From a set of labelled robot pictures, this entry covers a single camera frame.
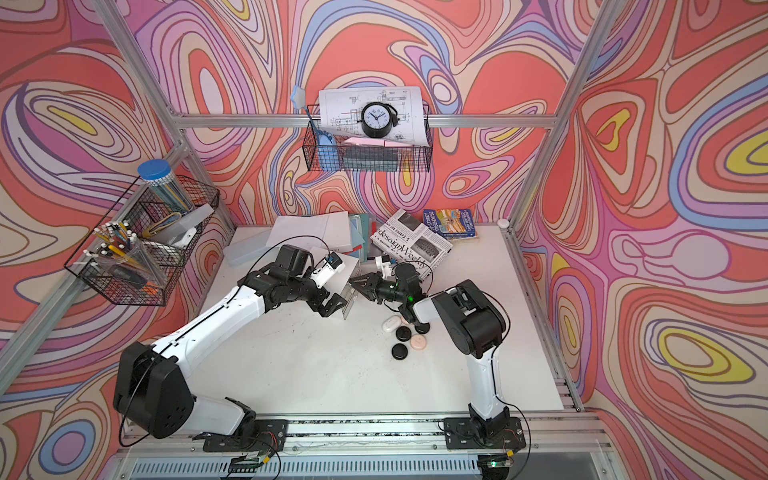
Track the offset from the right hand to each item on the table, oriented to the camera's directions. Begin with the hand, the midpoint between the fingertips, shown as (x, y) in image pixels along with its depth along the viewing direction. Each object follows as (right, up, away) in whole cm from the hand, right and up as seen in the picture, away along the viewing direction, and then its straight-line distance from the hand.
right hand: (351, 289), depth 90 cm
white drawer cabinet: (-6, +10, -20) cm, 23 cm away
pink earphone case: (+20, -16, -1) cm, 26 cm away
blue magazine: (+36, +23, +25) cm, 50 cm away
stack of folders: (+2, +22, +26) cm, 34 cm away
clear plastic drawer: (-1, -2, +1) cm, 2 cm away
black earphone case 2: (+16, -14, +1) cm, 21 cm away
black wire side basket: (-53, +21, -13) cm, 58 cm away
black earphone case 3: (+15, -18, -3) cm, 23 cm away
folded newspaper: (+18, +16, +17) cm, 30 cm away
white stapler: (-40, +17, -17) cm, 46 cm away
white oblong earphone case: (+12, -11, +1) cm, 16 cm away
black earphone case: (+22, -12, +1) cm, 25 cm away
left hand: (-3, 0, -7) cm, 8 cm away
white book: (-10, +20, +20) cm, 30 cm away
